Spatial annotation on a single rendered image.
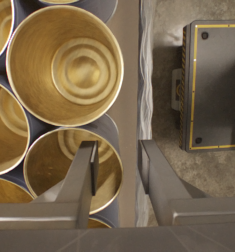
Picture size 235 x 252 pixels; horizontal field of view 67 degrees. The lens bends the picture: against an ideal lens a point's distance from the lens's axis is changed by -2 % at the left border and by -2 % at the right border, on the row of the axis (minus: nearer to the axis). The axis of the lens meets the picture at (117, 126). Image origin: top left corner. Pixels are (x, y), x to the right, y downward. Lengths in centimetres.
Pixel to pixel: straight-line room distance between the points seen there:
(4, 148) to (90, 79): 10
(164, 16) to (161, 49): 21
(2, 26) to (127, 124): 15
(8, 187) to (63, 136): 8
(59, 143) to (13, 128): 5
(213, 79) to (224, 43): 18
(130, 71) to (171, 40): 118
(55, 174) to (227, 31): 108
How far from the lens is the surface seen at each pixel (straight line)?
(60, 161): 20
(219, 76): 111
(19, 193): 24
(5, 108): 22
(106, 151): 20
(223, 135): 118
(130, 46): 19
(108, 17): 19
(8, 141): 20
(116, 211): 18
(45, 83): 17
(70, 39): 19
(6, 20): 22
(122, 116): 19
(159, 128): 136
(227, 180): 176
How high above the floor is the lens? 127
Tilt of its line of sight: 76 degrees down
